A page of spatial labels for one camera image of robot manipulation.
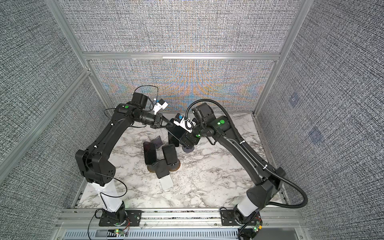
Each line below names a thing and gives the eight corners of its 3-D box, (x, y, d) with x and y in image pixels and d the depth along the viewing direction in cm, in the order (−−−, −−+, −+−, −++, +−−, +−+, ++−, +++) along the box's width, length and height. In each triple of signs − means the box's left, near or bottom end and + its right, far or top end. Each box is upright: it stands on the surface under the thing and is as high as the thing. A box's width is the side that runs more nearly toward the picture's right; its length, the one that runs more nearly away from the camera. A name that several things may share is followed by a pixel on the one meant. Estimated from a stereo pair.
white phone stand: (163, 191, 84) (163, 189, 82) (159, 180, 88) (159, 178, 86) (174, 185, 86) (174, 184, 84) (170, 175, 90) (169, 173, 88)
